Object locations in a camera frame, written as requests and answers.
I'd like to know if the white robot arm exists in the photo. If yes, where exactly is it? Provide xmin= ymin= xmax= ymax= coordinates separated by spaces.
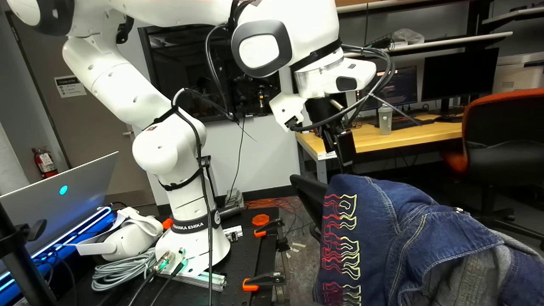
xmin=6 ymin=0 xmax=375 ymax=272

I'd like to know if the orange and black office chair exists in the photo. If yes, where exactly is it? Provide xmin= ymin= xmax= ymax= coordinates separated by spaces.
xmin=442 ymin=89 xmax=544 ymax=221

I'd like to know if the orange clamp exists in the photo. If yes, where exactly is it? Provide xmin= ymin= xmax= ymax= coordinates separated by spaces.
xmin=241 ymin=272 xmax=285 ymax=293
xmin=251 ymin=215 xmax=283 ymax=238

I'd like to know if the orange clamp rear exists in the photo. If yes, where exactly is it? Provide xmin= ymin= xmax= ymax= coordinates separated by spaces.
xmin=251 ymin=215 xmax=283 ymax=238

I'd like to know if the black tripod leg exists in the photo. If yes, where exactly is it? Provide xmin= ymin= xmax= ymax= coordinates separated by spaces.
xmin=0 ymin=206 xmax=56 ymax=306

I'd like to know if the blue denim jacket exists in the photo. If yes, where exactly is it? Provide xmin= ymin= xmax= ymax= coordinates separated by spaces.
xmin=316 ymin=174 xmax=544 ymax=306

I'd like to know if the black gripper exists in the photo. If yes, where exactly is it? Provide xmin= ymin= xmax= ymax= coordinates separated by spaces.
xmin=306 ymin=97 xmax=355 ymax=167

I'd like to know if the coiled grey cable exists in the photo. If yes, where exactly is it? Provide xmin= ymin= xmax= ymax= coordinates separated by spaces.
xmin=90 ymin=250 xmax=158 ymax=295

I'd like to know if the orange clamp front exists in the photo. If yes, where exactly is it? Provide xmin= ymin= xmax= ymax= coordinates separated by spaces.
xmin=241 ymin=272 xmax=285 ymax=293

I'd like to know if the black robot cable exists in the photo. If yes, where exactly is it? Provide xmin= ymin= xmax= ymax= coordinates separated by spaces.
xmin=171 ymin=0 xmax=256 ymax=306

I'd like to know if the black desk monitor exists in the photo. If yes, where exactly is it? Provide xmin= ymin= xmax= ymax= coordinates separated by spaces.
xmin=421 ymin=48 xmax=498 ymax=121

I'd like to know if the white door notice paper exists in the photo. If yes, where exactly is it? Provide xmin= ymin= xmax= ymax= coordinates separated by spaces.
xmin=54 ymin=75 xmax=86 ymax=99

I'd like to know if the wooden top desk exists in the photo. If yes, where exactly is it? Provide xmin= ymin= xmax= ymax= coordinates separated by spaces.
xmin=295 ymin=114 xmax=462 ymax=182

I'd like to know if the silver laptop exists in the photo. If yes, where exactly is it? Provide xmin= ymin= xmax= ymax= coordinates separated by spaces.
xmin=0 ymin=152 xmax=117 ymax=254

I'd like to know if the red fire extinguisher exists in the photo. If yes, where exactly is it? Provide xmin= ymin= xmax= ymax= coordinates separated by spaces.
xmin=32 ymin=148 xmax=57 ymax=179

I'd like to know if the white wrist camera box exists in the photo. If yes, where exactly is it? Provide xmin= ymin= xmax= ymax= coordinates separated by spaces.
xmin=268 ymin=94 xmax=306 ymax=131

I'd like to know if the black wall monitor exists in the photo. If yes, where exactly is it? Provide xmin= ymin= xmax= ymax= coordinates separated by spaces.
xmin=139 ymin=26 xmax=280 ymax=123

